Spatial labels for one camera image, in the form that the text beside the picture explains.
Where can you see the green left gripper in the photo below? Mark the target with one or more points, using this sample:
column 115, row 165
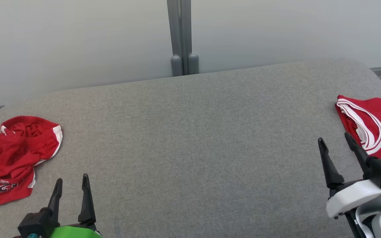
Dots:
column 74, row 233

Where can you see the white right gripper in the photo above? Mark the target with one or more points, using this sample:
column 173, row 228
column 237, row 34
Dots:
column 352, row 196

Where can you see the red shorts with white stripe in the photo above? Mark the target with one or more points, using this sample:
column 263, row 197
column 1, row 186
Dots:
column 8, row 158

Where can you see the teal left camera connector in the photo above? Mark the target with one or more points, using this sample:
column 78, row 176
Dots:
column 33, row 236

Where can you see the grey metal partition post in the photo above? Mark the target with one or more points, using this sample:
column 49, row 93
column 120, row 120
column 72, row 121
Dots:
column 182, row 33

